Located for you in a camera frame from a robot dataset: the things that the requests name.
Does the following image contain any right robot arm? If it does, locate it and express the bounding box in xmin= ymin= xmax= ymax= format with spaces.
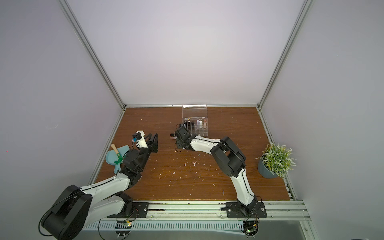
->
xmin=171 ymin=125 xmax=258 ymax=214

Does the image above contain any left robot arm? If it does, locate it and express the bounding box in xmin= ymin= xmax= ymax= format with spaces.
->
xmin=38 ymin=131 xmax=159 ymax=240

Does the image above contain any clear acrylic lipstick organizer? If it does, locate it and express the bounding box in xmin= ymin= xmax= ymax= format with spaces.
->
xmin=182 ymin=105 xmax=209 ymax=137

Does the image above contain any green potted plant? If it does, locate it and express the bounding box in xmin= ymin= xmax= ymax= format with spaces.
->
xmin=258 ymin=144 xmax=296 ymax=179

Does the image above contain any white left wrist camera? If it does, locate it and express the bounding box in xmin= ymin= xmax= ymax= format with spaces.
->
xmin=132 ymin=131 xmax=148 ymax=149

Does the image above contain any green rake wooden handle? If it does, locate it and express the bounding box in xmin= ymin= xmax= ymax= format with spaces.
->
xmin=111 ymin=144 xmax=123 ymax=165

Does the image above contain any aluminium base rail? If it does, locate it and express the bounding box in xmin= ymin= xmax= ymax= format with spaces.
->
xmin=84 ymin=200 xmax=311 ymax=232

